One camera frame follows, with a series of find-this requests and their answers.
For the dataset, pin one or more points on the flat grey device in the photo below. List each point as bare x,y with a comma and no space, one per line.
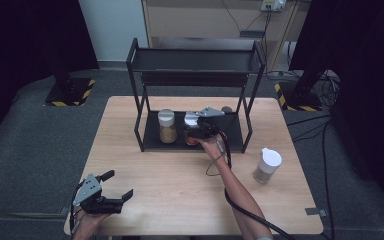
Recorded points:
251,33

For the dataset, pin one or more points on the light wooden cabinet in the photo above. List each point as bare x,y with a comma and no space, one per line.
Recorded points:
193,20

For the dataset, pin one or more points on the jar with grey lid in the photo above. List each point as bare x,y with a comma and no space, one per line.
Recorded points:
166,118

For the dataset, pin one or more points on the white-lid jar with brown contents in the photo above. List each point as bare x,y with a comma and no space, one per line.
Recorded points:
190,119

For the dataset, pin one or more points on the person's left hand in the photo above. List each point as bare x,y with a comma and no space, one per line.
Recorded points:
86,225

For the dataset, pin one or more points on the white power strip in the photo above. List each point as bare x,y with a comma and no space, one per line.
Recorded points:
273,4

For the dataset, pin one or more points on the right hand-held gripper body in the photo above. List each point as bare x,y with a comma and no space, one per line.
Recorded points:
206,128

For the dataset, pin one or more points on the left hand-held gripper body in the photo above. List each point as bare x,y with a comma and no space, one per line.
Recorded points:
88,190

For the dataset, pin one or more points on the grey tape strip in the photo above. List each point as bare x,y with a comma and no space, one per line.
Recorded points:
315,211

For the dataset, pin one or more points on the dark curtain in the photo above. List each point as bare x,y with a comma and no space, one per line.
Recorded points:
363,50
20,40

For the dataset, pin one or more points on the black metal two-tier rack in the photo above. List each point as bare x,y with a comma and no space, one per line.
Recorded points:
230,133

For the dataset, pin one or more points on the small round grey disc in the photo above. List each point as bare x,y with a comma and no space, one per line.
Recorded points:
227,108

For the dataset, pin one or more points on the striped black stand base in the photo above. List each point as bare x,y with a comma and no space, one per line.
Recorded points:
296,100
70,93

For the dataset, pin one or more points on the person's right hand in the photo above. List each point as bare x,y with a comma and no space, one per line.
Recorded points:
213,146

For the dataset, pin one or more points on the white-lid jar with beige contents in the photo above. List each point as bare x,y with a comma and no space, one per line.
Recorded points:
269,160

